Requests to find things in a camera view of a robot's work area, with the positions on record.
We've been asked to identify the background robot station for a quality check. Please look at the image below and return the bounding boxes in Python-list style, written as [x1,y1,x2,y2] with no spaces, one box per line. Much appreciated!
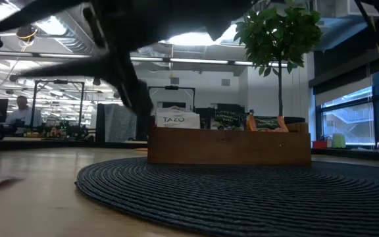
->
[10,78,93,141]

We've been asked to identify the black ceiling sensor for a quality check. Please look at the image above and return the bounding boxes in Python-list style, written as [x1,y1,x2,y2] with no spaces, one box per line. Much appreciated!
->
[15,24,39,42]

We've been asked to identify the green plant in black pot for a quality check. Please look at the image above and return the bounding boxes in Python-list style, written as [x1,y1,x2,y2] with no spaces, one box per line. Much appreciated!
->
[233,0,324,126]

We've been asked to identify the person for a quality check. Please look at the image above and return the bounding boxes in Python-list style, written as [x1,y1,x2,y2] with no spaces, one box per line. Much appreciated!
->
[5,95,44,128]

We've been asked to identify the wooden compartment tray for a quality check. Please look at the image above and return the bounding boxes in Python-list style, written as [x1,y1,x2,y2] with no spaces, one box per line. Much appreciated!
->
[147,115,313,166]

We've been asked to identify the silver ceiling duct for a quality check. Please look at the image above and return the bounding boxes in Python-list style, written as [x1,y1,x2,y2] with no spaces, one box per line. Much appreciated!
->
[8,3,124,86]

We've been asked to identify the white ceiling vent box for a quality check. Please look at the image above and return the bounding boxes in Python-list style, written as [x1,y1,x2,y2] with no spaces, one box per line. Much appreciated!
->
[335,0,379,19]

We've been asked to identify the long ceiling light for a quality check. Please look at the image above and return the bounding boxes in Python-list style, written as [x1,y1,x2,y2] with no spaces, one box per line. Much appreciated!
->
[0,52,92,60]

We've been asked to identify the black window frame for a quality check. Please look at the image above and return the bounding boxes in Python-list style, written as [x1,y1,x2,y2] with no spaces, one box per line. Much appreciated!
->
[314,62,379,149]

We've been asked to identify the round dark woven placemat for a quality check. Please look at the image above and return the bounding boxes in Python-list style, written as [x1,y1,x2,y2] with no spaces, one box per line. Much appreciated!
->
[74,156,379,237]

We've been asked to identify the pale green cup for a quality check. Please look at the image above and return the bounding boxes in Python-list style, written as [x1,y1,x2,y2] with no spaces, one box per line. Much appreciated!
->
[332,132,347,149]

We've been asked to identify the black window desk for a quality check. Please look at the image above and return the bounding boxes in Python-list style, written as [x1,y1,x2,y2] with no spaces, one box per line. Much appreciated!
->
[311,147,379,163]

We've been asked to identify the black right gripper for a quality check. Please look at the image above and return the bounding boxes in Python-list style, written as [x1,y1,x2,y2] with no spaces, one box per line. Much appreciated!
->
[83,0,255,117]

